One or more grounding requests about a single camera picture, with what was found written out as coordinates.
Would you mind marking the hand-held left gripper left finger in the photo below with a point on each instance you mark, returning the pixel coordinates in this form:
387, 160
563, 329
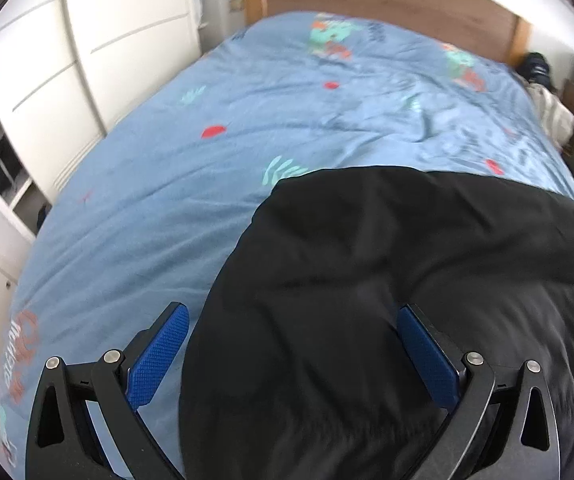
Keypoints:
159, 355

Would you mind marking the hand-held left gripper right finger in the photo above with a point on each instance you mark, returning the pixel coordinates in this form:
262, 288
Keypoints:
427, 355

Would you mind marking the black puffer jacket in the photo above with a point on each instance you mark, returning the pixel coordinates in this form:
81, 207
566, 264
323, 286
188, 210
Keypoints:
367, 240

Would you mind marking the blue printed bedspread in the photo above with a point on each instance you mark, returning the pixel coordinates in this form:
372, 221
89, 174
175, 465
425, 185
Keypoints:
167, 185

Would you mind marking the white garment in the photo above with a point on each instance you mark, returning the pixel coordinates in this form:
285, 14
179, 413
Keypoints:
552, 115

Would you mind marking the white wardrobe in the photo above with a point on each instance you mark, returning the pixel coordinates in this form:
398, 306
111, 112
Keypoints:
42, 60

